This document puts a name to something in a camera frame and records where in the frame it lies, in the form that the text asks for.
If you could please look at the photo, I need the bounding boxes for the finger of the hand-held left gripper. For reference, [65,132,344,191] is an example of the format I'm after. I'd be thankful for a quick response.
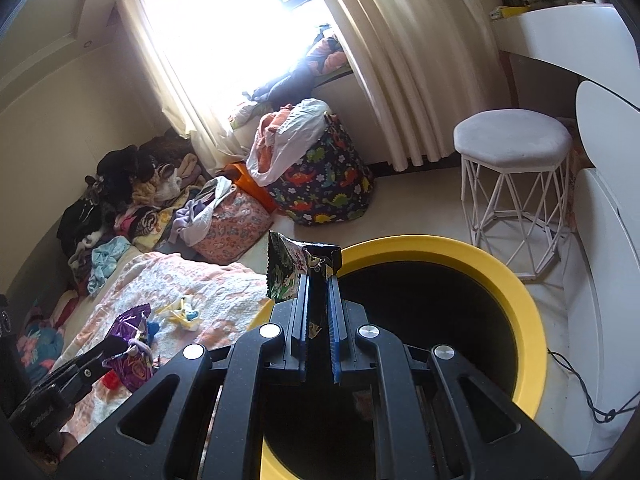
[30,335,133,403]

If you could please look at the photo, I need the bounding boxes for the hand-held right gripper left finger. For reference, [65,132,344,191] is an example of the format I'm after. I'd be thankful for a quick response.
[55,275,313,480]

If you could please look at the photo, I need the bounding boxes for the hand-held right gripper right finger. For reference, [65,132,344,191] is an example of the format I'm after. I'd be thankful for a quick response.
[325,275,584,480]

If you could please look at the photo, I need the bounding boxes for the purple snack wrapper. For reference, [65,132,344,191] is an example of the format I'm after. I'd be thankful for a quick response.
[102,304,157,394]

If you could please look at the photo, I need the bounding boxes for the green snack packet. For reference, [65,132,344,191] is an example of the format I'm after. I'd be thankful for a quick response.
[266,230,343,341]

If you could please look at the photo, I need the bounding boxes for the yellow rimmed black bin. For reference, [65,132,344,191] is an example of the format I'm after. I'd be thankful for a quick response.
[250,235,550,480]

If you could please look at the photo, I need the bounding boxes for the blue pink floral cloth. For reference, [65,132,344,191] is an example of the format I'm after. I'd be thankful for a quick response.
[16,319,64,387]

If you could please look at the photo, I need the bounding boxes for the orange white fleece blanket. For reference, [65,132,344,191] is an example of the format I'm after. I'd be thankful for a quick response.
[50,252,277,442]

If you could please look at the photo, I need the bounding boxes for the yellow white wrapper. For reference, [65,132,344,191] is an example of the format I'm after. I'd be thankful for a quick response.
[161,297,202,332]

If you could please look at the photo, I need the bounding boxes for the light blue cloth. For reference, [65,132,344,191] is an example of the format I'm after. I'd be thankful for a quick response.
[87,237,134,297]

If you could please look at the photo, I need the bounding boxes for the pink floral bag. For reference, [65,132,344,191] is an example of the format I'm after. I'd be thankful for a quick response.
[192,192,274,264]

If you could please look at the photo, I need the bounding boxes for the dinosaur print laundry basket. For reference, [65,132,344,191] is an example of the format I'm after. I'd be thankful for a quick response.
[267,115,375,227]

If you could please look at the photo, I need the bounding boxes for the orange bag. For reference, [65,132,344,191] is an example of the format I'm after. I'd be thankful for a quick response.
[222,162,279,214]

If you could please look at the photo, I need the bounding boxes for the purple white clothes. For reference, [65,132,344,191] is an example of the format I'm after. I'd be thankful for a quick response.
[172,177,237,247]

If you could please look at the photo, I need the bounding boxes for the pile of clothes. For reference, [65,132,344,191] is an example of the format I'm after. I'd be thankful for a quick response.
[56,137,222,272]

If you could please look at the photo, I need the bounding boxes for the white plastic clothes bag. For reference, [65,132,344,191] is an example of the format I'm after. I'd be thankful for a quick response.
[247,99,329,187]

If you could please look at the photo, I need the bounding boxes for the orange cloth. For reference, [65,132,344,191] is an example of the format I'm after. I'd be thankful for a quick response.
[257,105,301,161]

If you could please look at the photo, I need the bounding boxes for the dark puffer jacket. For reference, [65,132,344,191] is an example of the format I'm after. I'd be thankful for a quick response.
[244,66,317,104]

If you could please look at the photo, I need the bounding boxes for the orange black blanket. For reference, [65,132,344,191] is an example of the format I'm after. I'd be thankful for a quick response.
[305,35,352,77]

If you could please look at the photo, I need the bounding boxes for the cream curtain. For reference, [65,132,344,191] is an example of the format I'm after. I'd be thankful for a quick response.
[117,0,242,174]
[300,0,497,172]

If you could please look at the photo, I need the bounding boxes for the window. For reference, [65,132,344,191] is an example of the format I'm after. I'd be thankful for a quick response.
[145,0,347,126]

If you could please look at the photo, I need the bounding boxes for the white desk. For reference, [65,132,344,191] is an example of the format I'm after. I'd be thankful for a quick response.
[490,2,640,461]

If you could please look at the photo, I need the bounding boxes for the white wire stool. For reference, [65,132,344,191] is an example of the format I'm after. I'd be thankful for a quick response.
[452,108,575,281]

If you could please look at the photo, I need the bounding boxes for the black cable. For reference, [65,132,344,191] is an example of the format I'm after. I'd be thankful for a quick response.
[547,350,640,424]

